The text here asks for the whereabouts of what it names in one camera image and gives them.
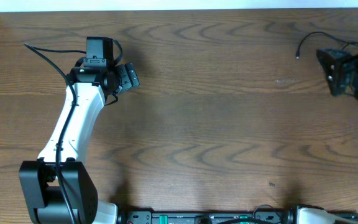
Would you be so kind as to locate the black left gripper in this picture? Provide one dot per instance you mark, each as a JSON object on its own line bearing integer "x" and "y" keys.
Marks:
{"x": 128, "y": 78}

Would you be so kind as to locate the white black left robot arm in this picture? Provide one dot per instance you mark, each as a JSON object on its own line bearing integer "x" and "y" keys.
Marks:
{"x": 56, "y": 186}

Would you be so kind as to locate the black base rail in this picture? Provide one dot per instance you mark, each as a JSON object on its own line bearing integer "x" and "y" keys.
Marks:
{"x": 257, "y": 216}

